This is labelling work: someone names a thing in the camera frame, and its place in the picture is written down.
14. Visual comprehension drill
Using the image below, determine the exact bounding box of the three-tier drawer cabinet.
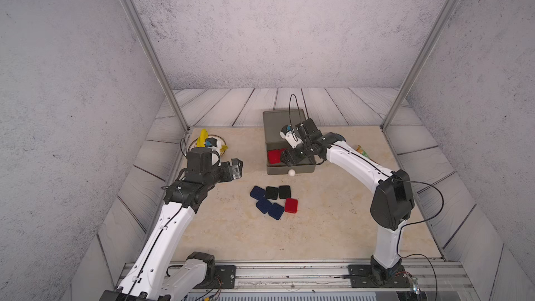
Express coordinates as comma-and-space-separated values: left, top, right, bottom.
263, 109, 306, 151

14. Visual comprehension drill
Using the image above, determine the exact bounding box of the red brooch box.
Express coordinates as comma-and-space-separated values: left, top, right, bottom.
267, 149, 285, 165
284, 198, 298, 214

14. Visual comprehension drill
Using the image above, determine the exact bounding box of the metal frame post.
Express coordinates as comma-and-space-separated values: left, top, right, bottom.
119, 0, 189, 131
380, 0, 460, 133

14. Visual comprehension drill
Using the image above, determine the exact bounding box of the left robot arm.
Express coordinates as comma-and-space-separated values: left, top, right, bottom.
101, 147, 243, 300

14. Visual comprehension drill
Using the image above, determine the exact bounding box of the navy blue brooch box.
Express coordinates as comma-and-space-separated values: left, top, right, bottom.
256, 198, 273, 214
249, 186, 266, 201
268, 203, 285, 220

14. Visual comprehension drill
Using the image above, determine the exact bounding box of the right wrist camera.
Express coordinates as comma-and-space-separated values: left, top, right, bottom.
279, 125, 302, 149

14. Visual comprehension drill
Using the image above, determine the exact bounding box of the black brooch box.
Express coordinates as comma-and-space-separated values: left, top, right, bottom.
279, 185, 292, 200
265, 186, 279, 200

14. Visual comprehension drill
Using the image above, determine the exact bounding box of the left metal frame post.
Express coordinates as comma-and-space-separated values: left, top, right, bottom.
119, 0, 189, 131

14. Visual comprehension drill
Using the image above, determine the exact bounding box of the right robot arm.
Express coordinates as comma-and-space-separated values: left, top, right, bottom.
279, 118, 415, 287

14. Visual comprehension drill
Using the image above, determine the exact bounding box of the yellow plastic banana bunch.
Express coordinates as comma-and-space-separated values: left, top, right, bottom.
192, 129, 228, 156

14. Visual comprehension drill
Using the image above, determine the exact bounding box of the green snack packet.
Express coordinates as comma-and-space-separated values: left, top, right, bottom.
356, 145, 370, 159

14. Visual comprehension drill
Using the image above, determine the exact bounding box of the aluminium mounting rail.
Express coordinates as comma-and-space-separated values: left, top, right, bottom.
184, 258, 479, 300

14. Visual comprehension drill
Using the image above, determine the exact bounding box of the grey top drawer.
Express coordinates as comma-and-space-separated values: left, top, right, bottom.
266, 142, 316, 176

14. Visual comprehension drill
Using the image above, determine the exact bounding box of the right metal frame post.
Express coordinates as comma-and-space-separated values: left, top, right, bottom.
380, 0, 460, 133

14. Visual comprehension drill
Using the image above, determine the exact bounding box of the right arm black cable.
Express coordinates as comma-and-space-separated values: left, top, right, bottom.
287, 93, 446, 301

